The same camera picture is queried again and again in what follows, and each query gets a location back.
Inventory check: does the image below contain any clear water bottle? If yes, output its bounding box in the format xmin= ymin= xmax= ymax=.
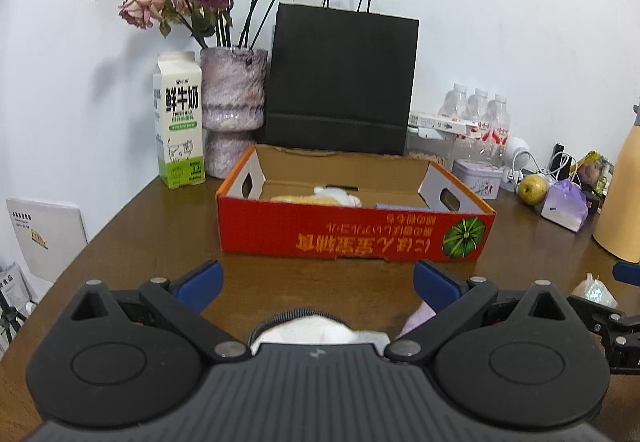
xmin=467 ymin=88 xmax=493 ymax=123
xmin=439 ymin=83 xmax=471 ymax=120
xmin=487 ymin=93 xmax=512 ymax=158

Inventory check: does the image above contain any colourful packet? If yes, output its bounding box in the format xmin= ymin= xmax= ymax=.
xmin=575 ymin=151 xmax=615 ymax=215

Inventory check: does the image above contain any white printed packet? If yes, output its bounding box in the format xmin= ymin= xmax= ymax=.
xmin=0 ymin=262 xmax=38 ymax=318

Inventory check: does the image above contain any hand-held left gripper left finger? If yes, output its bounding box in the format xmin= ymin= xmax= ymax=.
xmin=70 ymin=260 xmax=251 ymax=364

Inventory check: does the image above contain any white plush toy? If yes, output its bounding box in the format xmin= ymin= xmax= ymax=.
xmin=312 ymin=186 xmax=362 ymax=207

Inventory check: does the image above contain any black paper bag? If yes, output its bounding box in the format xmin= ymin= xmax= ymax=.
xmin=264 ymin=0 xmax=420 ymax=157

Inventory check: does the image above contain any flat white red box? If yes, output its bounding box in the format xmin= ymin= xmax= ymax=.
xmin=407 ymin=111 xmax=483 ymax=138

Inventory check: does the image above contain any white cable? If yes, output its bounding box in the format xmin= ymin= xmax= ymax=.
xmin=530 ymin=151 xmax=581 ymax=188

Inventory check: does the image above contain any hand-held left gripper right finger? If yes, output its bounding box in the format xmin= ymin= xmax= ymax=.
xmin=384 ymin=260 xmax=576 ymax=365

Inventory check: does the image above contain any red cardboard box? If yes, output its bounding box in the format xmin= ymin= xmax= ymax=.
xmin=216 ymin=144 xmax=497 ymax=263

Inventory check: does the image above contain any small white fan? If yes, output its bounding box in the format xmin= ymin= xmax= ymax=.
xmin=502 ymin=136 xmax=533 ymax=193

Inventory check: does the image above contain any purple plastic bag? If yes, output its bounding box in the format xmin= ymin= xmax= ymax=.
xmin=540 ymin=179 xmax=588 ymax=234

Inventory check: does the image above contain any white green milk carton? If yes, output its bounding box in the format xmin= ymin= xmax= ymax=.
xmin=152 ymin=51 xmax=207 ymax=189

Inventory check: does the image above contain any clear container of seeds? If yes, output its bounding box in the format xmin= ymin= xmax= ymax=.
xmin=405 ymin=127 xmax=456 ymax=164

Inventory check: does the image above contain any white floral tin box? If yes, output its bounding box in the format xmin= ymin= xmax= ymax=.
xmin=452 ymin=158 xmax=505 ymax=200

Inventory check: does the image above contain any mottled pink vase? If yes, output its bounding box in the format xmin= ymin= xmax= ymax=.
xmin=200 ymin=47 xmax=269 ymax=179

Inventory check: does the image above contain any pink fluffy item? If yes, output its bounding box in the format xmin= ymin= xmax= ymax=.
xmin=397 ymin=299 xmax=438 ymax=338

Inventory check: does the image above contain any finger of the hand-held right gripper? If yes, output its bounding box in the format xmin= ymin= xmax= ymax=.
xmin=570 ymin=294 xmax=640 ymax=373
xmin=614 ymin=262 xmax=640 ymax=287

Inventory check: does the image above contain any white fluffy pouch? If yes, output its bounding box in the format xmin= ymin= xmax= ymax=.
xmin=247 ymin=307 xmax=391 ymax=355

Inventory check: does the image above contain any yellow-green apple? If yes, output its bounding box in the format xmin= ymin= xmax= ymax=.
xmin=517 ymin=174 xmax=548 ymax=205

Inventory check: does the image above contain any black tripod stand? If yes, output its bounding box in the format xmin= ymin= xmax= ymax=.
xmin=0 ymin=302 xmax=31 ymax=348

